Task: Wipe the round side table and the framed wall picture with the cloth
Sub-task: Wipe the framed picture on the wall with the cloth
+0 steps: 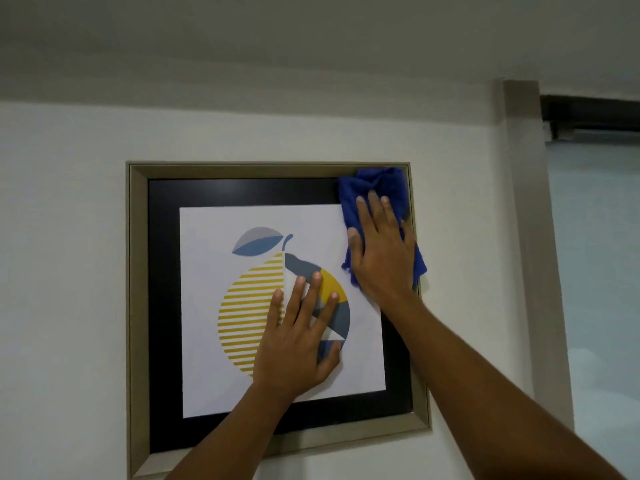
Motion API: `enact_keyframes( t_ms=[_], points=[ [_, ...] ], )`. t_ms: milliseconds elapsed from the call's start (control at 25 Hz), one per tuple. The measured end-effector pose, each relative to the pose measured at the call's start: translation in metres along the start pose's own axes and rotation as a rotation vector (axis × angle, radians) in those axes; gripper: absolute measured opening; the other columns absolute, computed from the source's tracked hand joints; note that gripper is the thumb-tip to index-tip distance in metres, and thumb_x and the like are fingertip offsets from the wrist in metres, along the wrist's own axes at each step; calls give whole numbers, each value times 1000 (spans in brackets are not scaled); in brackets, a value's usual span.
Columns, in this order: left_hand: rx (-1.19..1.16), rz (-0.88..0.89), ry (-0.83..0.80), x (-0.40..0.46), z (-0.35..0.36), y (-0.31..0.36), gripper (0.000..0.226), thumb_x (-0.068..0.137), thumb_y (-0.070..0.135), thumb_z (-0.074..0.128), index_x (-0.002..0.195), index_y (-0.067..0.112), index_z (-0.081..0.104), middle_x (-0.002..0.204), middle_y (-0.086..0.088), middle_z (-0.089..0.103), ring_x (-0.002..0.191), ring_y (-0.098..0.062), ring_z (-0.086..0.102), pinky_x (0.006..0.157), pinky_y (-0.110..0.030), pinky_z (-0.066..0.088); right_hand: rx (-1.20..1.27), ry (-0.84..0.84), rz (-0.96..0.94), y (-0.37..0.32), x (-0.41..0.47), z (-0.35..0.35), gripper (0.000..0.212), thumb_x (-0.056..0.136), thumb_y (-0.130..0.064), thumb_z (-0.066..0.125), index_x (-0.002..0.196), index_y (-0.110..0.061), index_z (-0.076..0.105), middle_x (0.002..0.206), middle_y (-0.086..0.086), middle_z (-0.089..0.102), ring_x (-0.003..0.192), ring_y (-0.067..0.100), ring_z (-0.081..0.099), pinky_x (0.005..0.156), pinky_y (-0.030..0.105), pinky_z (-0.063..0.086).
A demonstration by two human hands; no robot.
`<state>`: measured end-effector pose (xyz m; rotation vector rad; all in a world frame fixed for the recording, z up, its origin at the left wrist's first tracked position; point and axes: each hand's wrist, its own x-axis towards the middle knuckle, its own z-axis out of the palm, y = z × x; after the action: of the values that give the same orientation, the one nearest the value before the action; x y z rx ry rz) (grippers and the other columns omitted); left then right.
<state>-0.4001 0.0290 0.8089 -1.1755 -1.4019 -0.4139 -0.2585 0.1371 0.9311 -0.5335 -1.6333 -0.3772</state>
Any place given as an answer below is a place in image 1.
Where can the person's right hand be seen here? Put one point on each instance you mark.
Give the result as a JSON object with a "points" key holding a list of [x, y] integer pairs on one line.
{"points": [[382, 259]]}

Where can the person's left hand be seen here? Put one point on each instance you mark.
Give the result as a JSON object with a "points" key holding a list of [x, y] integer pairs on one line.
{"points": [[292, 349]]}

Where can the person's right thumb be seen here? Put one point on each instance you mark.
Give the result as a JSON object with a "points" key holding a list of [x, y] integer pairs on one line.
{"points": [[354, 247]]}

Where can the person's right little finger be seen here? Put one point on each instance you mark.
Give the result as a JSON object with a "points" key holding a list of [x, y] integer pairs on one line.
{"points": [[406, 232]]}

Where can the person's left thumb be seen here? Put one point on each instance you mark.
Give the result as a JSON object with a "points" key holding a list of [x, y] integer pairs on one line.
{"points": [[331, 363]]}

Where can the person's left little finger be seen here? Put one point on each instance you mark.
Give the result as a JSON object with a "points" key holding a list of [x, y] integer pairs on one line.
{"points": [[275, 312]]}

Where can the person's right middle finger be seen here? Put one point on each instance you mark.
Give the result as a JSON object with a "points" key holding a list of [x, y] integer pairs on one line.
{"points": [[376, 208]]}

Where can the person's left middle finger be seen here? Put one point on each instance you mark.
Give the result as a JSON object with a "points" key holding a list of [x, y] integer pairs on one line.
{"points": [[312, 297]]}

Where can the blue cleaning cloth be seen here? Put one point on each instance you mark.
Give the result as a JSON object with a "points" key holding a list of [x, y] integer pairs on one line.
{"points": [[392, 187]]}

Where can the framed fruit art picture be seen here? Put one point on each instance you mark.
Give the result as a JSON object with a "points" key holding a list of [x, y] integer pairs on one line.
{"points": [[225, 234]]}

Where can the person's left forearm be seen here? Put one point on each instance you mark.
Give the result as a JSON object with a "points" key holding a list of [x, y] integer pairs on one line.
{"points": [[235, 434]]}

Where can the person's right forearm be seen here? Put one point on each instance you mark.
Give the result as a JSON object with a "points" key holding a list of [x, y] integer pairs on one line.
{"points": [[480, 389]]}

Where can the pale translucent window blind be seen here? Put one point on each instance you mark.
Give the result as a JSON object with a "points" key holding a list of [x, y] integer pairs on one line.
{"points": [[600, 294]]}

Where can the black roller blind housing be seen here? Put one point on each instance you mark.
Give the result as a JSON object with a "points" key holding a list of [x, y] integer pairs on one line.
{"points": [[590, 112]]}

